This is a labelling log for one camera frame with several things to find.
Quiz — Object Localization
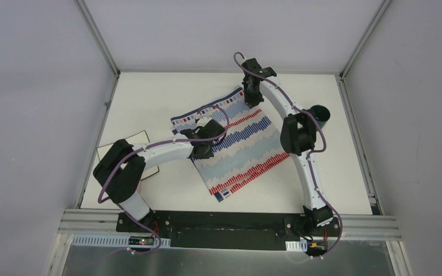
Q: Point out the right white cable duct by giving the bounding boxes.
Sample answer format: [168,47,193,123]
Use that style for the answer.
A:
[285,240,308,252]

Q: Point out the dark green mug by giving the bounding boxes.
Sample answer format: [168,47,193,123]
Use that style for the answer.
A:
[308,105,331,128]

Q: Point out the white cable duct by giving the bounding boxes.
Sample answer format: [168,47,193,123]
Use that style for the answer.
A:
[285,240,308,252]
[71,234,171,248]

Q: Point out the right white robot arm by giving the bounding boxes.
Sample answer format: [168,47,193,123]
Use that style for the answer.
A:
[236,58,334,236]

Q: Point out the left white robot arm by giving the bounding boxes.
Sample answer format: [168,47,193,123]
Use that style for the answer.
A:
[93,119,227,233]

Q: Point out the patterned cloth napkin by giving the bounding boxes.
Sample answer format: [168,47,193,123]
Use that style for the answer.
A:
[170,87,289,202]

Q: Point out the left white cable duct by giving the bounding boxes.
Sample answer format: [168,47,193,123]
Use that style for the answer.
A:
[71,234,171,248]

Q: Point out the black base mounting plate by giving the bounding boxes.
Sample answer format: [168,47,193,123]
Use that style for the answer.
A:
[116,210,341,251]

